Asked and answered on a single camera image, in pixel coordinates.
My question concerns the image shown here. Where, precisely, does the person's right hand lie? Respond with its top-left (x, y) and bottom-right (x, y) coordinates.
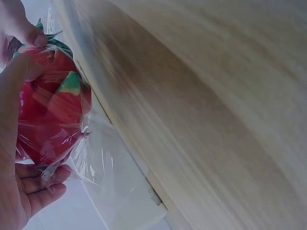
top-left (0, 0), bottom-right (48, 48)

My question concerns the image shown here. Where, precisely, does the person's left hand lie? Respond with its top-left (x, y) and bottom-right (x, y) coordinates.
top-left (0, 55), bottom-right (74, 230)

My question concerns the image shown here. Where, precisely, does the clear plastic wrap sheet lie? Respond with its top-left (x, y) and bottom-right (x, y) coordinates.
top-left (14, 4), bottom-right (116, 191)

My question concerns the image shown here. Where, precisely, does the red dragon fruit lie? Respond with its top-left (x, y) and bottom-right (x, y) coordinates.
top-left (12, 19), bottom-right (94, 166)

